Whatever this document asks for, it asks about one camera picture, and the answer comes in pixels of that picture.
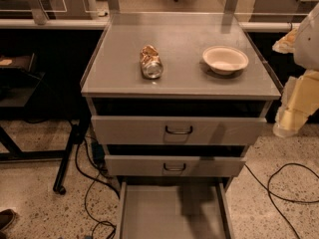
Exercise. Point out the grey drawer cabinet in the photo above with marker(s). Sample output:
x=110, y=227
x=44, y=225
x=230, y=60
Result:
x=115, y=86

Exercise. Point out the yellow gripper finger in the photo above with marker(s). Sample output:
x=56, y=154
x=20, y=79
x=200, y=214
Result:
x=286, y=44
x=299, y=101

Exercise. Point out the dark shoe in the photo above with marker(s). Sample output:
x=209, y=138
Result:
x=7, y=216

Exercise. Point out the bottom grey drawer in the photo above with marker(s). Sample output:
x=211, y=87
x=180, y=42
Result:
x=195, y=210

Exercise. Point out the top grey drawer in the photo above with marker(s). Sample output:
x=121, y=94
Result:
x=177, y=130

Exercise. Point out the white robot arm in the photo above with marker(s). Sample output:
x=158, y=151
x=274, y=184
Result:
x=306, y=53

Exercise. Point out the middle grey drawer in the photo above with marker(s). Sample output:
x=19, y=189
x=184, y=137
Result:
x=186, y=166

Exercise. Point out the grey drawer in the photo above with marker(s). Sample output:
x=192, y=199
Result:
x=195, y=210
x=177, y=130
x=186, y=166

